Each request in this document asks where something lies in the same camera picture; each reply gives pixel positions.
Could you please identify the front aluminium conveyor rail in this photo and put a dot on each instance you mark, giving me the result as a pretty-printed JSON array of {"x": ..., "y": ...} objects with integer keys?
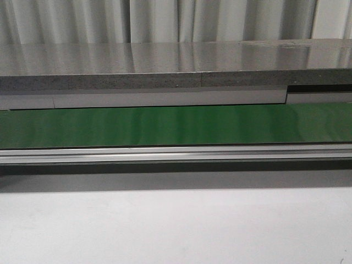
[{"x": 183, "y": 153}]

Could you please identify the rear grey conveyor rail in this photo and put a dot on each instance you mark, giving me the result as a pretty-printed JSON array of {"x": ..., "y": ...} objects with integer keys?
[{"x": 149, "y": 97}]

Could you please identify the white pleated curtain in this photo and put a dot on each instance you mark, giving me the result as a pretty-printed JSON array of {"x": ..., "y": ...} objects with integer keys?
[{"x": 28, "y": 22}]

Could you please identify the green conveyor belt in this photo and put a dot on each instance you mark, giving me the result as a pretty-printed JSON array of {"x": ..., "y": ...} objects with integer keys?
[{"x": 183, "y": 125}]

